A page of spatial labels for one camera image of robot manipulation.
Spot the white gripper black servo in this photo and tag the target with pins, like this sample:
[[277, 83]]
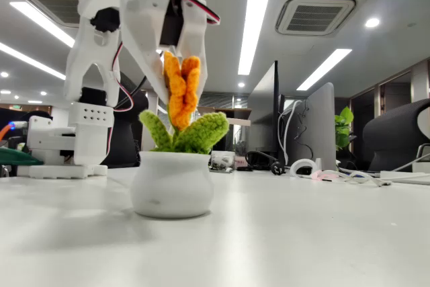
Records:
[[141, 28]]

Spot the crochet flower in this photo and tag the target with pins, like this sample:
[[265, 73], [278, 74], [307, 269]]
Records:
[[171, 186]]

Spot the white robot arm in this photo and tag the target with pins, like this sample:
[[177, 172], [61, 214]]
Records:
[[89, 139]]

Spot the green leafy potted plant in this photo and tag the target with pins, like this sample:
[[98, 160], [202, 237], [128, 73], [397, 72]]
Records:
[[343, 129]]

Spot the long ceiling light strip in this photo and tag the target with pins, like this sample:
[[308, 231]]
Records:
[[324, 69], [30, 60], [257, 14], [43, 25]]

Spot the round ceiling downlight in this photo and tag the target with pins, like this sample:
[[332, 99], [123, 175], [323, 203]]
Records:
[[372, 22], [241, 84]]

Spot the black mesh office chair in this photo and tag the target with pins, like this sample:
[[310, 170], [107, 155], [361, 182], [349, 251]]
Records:
[[129, 139]]

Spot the square ceiling air vent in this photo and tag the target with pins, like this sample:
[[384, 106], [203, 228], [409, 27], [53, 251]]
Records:
[[57, 6], [315, 14]]

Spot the thin grey-backed monitor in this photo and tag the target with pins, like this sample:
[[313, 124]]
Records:
[[263, 115]]

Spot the clear plastic container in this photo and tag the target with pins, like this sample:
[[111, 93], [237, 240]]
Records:
[[223, 162]]

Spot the pink small box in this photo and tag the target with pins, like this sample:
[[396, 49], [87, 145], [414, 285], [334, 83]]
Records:
[[241, 161]]

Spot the black power plug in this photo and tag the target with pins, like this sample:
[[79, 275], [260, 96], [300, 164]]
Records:
[[277, 168]]

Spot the grey rounded monitor back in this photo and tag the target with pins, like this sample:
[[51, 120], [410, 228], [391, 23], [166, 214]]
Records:
[[320, 125]]

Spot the dark green flat object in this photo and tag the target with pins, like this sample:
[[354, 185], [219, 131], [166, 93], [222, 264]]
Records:
[[16, 157]]

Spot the pink small object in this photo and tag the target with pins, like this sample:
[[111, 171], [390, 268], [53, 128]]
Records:
[[324, 175]]

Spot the white power strip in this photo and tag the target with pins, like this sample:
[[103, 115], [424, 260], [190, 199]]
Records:
[[406, 176]]

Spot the black office chair white frame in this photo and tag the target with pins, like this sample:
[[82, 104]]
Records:
[[393, 132]]

